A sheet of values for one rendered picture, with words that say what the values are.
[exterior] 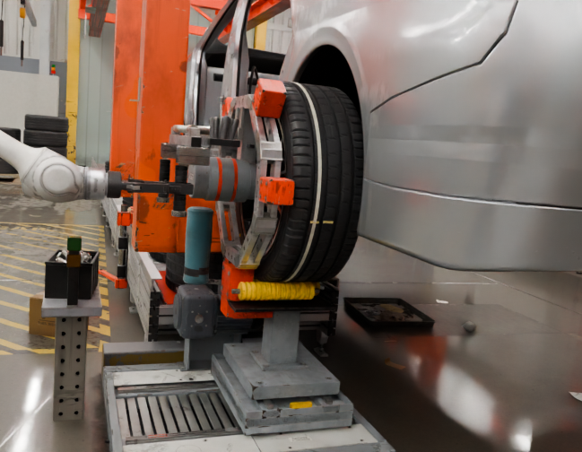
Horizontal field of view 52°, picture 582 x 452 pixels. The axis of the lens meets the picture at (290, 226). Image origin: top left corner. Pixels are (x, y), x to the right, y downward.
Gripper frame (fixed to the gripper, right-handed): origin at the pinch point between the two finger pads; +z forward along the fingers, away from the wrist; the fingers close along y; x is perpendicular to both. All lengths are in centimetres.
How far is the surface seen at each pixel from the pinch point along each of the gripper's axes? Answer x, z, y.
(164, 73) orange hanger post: 37, 2, -60
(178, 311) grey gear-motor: -49, 9, -42
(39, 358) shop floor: -83, -40, -89
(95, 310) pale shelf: -39.1, -21.4, -10.5
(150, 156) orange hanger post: 6, -2, -60
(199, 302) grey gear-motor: -45, 16, -39
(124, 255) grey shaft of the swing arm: -57, 0, -183
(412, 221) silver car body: 0, 46, 51
